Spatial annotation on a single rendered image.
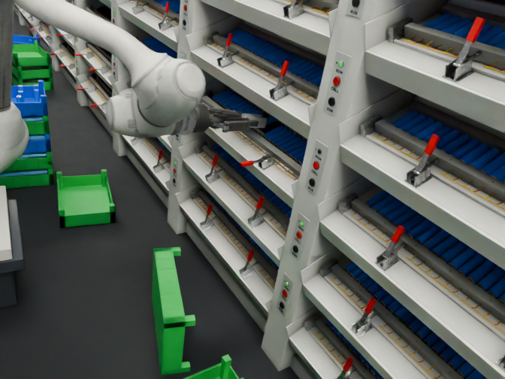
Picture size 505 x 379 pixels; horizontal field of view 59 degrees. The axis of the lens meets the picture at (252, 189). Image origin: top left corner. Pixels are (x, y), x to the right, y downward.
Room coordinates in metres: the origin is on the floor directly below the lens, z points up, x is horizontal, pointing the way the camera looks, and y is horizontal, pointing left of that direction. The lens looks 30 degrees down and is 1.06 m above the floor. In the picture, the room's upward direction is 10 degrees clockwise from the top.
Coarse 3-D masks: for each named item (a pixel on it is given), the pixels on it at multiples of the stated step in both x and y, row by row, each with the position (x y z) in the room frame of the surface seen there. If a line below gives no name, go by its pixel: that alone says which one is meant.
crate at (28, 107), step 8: (40, 80) 1.77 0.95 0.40; (16, 88) 1.73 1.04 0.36; (24, 88) 1.74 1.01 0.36; (32, 88) 1.76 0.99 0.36; (40, 88) 1.76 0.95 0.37; (24, 96) 1.74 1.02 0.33; (32, 96) 1.76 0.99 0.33; (40, 96) 1.76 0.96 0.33; (16, 104) 1.56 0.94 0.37; (24, 104) 1.57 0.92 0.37; (32, 104) 1.59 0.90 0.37; (40, 104) 1.60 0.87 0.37; (24, 112) 1.57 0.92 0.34; (32, 112) 1.58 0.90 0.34; (40, 112) 1.60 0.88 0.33
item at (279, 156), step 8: (208, 104) 1.38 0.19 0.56; (216, 104) 1.36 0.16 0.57; (248, 136) 1.19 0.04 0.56; (256, 136) 1.16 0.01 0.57; (264, 144) 1.12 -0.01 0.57; (272, 144) 1.11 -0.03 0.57; (272, 152) 1.09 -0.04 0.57; (280, 152) 1.08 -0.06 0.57; (280, 160) 1.06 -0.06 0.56; (288, 160) 1.04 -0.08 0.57; (280, 168) 1.03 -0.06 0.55; (296, 168) 1.00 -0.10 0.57
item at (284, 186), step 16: (208, 96) 1.43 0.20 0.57; (240, 96) 1.43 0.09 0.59; (208, 128) 1.28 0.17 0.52; (256, 128) 1.24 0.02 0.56; (224, 144) 1.21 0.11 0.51; (240, 144) 1.17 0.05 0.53; (240, 160) 1.14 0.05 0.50; (256, 176) 1.08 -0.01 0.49; (272, 176) 1.02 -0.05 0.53; (288, 176) 1.01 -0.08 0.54; (288, 192) 0.96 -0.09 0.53
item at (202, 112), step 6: (198, 108) 1.06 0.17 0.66; (204, 108) 1.07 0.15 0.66; (198, 114) 1.05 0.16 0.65; (204, 114) 1.06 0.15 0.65; (210, 114) 1.11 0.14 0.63; (198, 120) 1.04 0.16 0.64; (204, 120) 1.05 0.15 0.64; (210, 120) 1.06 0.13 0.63; (216, 120) 1.07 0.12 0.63; (222, 120) 1.10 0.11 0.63; (198, 126) 1.04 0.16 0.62; (204, 126) 1.05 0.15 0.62; (210, 126) 1.06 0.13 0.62; (216, 126) 1.07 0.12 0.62
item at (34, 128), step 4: (44, 116) 1.61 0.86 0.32; (44, 120) 1.60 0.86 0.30; (48, 120) 1.61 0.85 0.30; (28, 124) 1.57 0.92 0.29; (32, 124) 1.58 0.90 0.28; (36, 124) 1.59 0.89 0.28; (40, 124) 1.60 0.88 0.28; (44, 124) 1.60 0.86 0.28; (48, 124) 1.61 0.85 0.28; (28, 128) 1.57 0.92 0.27; (32, 128) 1.58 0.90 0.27; (36, 128) 1.59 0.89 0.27; (40, 128) 1.59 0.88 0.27; (44, 128) 1.60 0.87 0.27; (48, 128) 1.61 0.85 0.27; (32, 132) 1.58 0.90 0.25; (36, 132) 1.59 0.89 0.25; (40, 132) 1.59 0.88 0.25; (44, 132) 1.60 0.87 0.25; (48, 132) 1.61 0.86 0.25
